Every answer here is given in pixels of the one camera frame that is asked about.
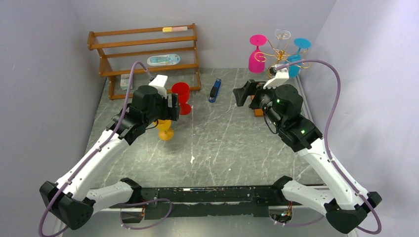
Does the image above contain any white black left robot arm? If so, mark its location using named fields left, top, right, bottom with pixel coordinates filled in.
left=40, top=85, right=180, bottom=230

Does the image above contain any pink plastic wine glass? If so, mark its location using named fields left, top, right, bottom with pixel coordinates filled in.
left=248, top=35, right=267, bottom=74

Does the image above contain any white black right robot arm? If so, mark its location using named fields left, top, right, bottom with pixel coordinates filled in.
left=233, top=79, right=382, bottom=234

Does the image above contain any blue stapler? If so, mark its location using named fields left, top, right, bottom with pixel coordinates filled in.
left=208, top=78, right=222, bottom=103

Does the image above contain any blue white oval package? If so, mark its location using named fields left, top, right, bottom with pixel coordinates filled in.
left=147, top=54, right=181, bottom=66

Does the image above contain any yellow pink eraser bar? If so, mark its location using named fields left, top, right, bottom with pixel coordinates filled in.
left=162, top=26, right=188, bottom=33

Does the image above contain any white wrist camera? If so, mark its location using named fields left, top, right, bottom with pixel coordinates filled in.
left=263, top=68, right=290, bottom=89
left=148, top=75, right=168, bottom=98

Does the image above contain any wooden shelf rack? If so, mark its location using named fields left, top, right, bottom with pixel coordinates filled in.
left=87, top=23, right=202, bottom=100

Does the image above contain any yellow plastic wine glass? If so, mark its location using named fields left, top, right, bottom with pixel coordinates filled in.
left=156, top=119, right=174, bottom=141

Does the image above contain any gold wire wine glass rack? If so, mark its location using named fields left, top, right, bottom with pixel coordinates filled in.
left=259, top=37, right=292, bottom=76

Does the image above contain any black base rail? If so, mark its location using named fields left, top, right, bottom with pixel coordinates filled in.
left=114, top=185, right=289, bottom=220

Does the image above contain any blue hanging wine glass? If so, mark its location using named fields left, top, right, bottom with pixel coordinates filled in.
left=286, top=38, right=311, bottom=78

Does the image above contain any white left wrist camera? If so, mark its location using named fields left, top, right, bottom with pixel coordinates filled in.
left=148, top=75, right=168, bottom=98

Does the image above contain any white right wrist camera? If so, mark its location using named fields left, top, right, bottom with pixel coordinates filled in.
left=263, top=68, right=290, bottom=89

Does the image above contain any red plastic wine glass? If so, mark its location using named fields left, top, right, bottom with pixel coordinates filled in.
left=171, top=82, right=192, bottom=116

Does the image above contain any small teal white box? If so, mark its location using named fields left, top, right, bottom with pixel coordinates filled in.
left=120, top=74, right=133, bottom=90

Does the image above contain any clear wine glass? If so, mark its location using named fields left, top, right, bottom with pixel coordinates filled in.
left=274, top=29, right=291, bottom=51

